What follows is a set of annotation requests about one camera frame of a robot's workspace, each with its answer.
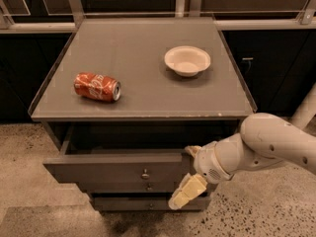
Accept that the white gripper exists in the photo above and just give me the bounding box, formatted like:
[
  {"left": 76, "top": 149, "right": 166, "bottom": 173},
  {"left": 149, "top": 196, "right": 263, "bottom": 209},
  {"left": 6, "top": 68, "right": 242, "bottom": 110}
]
[{"left": 168, "top": 141, "right": 232, "bottom": 210}]

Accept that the grey top drawer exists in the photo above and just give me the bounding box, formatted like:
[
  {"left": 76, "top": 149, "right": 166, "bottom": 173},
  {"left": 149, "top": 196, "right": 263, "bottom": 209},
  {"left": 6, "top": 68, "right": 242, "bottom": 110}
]
[{"left": 43, "top": 122, "right": 211, "bottom": 186}]

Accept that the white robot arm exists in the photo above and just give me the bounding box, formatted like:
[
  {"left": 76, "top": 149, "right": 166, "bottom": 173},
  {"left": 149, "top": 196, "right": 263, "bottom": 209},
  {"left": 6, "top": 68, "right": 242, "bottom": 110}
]
[{"left": 168, "top": 85, "right": 316, "bottom": 210}]

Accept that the grey middle drawer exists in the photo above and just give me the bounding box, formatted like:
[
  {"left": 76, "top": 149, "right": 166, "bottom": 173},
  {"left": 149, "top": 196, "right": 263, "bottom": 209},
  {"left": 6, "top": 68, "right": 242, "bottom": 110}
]
[{"left": 78, "top": 181, "right": 178, "bottom": 193}]

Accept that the grey drawer cabinet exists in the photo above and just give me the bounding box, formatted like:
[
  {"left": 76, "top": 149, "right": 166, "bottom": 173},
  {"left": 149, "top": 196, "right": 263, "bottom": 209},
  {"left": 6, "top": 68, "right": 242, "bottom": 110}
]
[{"left": 30, "top": 18, "right": 257, "bottom": 200}]

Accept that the white paper bowl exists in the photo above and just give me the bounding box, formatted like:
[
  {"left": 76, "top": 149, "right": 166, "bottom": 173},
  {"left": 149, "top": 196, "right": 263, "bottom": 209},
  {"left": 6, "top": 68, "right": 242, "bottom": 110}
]
[{"left": 164, "top": 45, "right": 211, "bottom": 77}]

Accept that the red crushed soda can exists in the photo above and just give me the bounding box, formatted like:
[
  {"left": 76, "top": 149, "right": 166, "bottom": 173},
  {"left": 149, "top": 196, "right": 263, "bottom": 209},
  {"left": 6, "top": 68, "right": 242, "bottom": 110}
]
[{"left": 74, "top": 72, "right": 121, "bottom": 103}]

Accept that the metal railing frame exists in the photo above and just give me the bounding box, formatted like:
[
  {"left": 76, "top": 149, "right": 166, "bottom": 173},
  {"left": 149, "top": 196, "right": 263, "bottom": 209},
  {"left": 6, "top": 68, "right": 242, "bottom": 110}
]
[{"left": 0, "top": 0, "right": 316, "bottom": 34}]

